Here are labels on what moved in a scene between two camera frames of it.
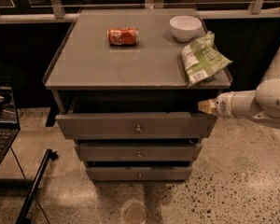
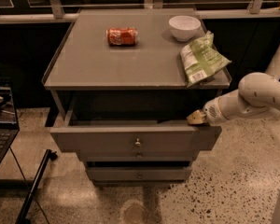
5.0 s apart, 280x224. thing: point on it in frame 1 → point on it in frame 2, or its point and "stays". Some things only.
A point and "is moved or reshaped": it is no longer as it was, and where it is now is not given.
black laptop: x=4 y=125 stays
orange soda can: x=123 y=35 stays
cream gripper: x=222 y=106 → x=211 y=113
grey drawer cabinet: x=118 y=88 stays
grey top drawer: x=136 y=125 is moved or reshaped
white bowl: x=185 y=27 stays
